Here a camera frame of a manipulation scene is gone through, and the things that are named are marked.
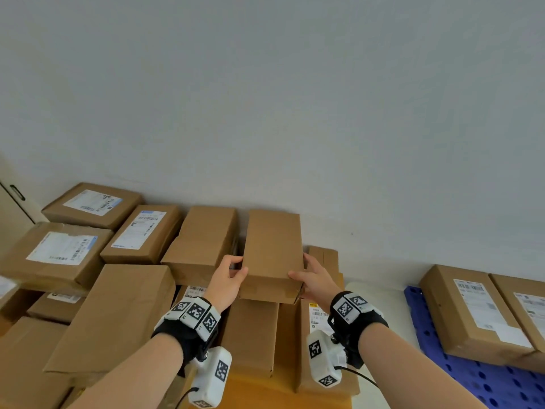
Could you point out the person's left hand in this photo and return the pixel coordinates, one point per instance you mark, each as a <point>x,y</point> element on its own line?
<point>227,285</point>

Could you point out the person's right hand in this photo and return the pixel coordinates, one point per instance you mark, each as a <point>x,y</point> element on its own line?
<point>319,287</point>

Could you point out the cardboard box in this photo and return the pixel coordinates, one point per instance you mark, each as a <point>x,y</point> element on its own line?
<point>272,247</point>
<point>438,319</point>
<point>502,283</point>

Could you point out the pile of brown cardboard parcels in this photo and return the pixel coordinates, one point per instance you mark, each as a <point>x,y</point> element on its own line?
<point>119,319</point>

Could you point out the blue perforated plastic pallet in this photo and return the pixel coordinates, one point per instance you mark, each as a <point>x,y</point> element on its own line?
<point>468,387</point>

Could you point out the person's right forearm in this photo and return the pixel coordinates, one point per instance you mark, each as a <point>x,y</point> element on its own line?
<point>404,370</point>

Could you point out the person's left forearm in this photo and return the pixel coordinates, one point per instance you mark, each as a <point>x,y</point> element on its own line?
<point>127,379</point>

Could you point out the black wristband with marker tags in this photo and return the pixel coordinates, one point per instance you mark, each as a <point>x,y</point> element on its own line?
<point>366,323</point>
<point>174,332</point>

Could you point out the white low table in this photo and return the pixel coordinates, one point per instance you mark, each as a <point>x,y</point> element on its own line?
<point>398,306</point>

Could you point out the orange wooden table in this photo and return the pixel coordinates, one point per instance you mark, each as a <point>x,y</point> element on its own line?
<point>264,398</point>

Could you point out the beige cabinet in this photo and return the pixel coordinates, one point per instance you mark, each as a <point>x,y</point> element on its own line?
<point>13,225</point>

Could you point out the white marker-tagged wrist camera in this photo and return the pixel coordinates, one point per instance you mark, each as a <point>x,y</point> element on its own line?
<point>325,362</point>
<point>208,379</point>

